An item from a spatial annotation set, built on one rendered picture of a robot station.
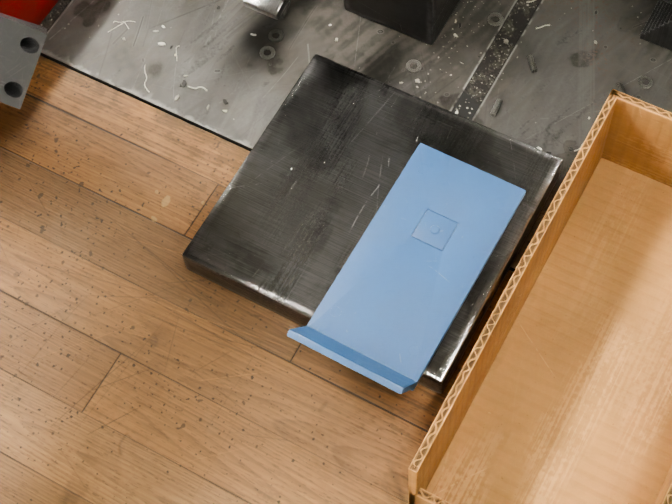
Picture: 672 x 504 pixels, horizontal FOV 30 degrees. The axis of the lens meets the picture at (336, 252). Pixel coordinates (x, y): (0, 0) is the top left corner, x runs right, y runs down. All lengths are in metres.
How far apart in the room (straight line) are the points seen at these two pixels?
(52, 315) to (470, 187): 0.26
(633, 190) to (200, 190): 0.26
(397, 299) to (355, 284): 0.03
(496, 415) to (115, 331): 0.23
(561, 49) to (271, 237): 0.23
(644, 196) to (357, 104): 0.18
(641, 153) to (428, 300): 0.16
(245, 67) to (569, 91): 0.21
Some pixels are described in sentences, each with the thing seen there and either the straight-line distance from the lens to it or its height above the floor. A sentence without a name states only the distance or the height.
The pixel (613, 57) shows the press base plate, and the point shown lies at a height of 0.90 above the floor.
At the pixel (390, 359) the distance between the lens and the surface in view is 0.69.
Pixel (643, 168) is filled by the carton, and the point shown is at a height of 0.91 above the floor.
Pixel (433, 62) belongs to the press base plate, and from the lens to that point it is 0.82.
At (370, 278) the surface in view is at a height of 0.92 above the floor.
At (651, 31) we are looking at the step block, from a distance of 0.83.
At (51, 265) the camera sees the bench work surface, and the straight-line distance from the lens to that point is 0.77.
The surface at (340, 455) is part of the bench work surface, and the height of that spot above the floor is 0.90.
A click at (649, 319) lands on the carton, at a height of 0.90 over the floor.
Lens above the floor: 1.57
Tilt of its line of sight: 63 degrees down
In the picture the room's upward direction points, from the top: 7 degrees counter-clockwise
